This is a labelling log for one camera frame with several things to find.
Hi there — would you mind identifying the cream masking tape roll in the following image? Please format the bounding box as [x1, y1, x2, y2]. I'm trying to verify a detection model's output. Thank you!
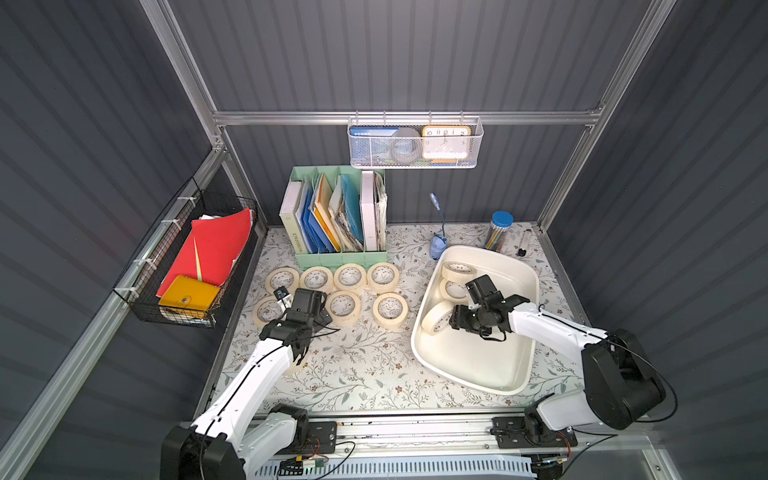
[372, 293, 409, 330]
[438, 279, 470, 304]
[420, 301, 455, 335]
[367, 262, 400, 294]
[334, 263, 367, 293]
[441, 261, 478, 284]
[265, 267, 301, 295]
[299, 266, 335, 294]
[325, 291, 362, 327]
[251, 296, 291, 328]

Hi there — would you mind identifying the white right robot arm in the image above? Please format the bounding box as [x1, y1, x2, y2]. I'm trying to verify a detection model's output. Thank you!
[449, 275, 667, 432]

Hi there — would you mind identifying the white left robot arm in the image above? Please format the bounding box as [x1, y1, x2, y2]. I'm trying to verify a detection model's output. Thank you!
[159, 288, 331, 479]

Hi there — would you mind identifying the white plastic storage box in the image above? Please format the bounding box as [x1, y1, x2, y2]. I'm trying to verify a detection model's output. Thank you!
[411, 246, 540, 396]

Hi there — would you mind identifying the blue box in basket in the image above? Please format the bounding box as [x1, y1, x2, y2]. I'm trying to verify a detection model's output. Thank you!
[348, 126, 398, 168]

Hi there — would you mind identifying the grey tape roll in basket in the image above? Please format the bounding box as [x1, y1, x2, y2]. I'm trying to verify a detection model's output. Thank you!
[390, 127, 422, 165]

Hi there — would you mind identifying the mint green file organizer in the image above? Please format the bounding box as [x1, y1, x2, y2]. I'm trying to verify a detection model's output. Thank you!
[289, 165, 388, 270]

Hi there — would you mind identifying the blue folder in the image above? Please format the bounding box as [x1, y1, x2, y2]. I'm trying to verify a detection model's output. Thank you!
[300, 181, 336, 254]

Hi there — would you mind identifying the floral patterned table mat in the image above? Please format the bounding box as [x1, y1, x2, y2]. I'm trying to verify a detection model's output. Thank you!
[212, 222, 583, 412]

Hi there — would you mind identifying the clear tube of coloured pencils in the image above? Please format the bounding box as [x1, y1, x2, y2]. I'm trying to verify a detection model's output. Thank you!
[484, 210, 514, 252]

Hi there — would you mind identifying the cream book with black lettering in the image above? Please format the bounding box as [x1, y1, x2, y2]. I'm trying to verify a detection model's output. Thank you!
[279, 181, 307, 254]

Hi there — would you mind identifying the red paper folder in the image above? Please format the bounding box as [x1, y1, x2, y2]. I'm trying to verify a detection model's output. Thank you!
[156, 208, 254, 297]

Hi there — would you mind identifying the yellow wallet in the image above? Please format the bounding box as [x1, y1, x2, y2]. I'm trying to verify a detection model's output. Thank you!
[159, 276, 220, 313]

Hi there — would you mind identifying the white binder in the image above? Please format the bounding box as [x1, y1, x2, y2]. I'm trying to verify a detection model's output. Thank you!
[360, 171, 378, 252]

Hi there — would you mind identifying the yellow white alarm clock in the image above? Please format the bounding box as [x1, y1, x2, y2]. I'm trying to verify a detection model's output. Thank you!
[422, 125, 472, 162]

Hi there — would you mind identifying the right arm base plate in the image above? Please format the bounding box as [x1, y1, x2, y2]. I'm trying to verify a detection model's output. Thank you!
[489, 416, 578, 449]

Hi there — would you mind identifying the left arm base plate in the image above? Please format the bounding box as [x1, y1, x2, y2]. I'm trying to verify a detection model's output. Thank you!
[279, 421, 338, 456]

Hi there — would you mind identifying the black wire side basket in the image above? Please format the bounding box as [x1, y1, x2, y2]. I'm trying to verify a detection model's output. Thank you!
[113, 181, 259, 329]

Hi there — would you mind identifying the white slotted cable duct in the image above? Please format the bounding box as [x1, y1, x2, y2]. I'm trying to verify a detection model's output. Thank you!
[248, 454, 537, 479]

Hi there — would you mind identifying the white wire wall basket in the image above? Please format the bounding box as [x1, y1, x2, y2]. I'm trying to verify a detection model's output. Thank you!
[347, 113, 484, 170]

